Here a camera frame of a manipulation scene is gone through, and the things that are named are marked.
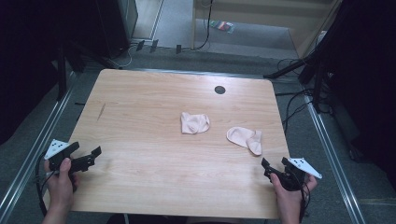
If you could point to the metal floor rail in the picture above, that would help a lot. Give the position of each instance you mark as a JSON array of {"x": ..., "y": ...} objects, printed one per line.
[
  {"x": 333, "y": 155},
  {"x": 34, "y": 152}
]

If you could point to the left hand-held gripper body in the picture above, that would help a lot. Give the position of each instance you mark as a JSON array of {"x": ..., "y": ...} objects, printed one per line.
[{"x": 56, "y": 148}]

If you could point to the black metal stand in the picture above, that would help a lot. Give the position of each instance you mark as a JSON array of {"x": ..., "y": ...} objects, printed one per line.
[{"x": 61, "y": 74}]

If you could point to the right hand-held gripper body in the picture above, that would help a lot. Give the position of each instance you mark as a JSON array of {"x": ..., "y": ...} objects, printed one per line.
[{"x": 303, "y": 166}]

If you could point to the black round table grommet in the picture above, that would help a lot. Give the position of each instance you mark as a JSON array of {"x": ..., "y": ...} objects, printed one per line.
[{"x": 219, "y": 90}]

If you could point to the black tripod stand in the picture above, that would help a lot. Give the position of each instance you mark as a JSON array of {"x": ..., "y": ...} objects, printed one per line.
[{"x": 317, "y": 81}]

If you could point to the person's right hand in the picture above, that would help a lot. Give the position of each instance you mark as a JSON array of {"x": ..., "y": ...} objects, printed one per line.
[{"x": 289, "y": 200}]

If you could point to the beige wooden frame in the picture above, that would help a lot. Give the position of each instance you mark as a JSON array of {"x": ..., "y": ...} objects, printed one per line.
[{"x": 249, "y": 12}]

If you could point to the dark cabinet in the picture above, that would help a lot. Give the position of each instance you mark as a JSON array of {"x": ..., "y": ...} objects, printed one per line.
[{"x": 116, "y": 25}]

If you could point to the long pink sock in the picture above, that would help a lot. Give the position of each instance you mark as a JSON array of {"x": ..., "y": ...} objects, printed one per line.
[{"x": 246, "y": 139}]

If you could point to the colourful striped packet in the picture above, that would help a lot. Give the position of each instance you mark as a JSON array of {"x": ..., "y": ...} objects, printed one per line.
[{"x": 222, "y": 25}]

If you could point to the person's left hand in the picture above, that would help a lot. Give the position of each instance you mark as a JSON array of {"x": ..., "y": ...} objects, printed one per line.
[{"x": 60, "y": 188}]

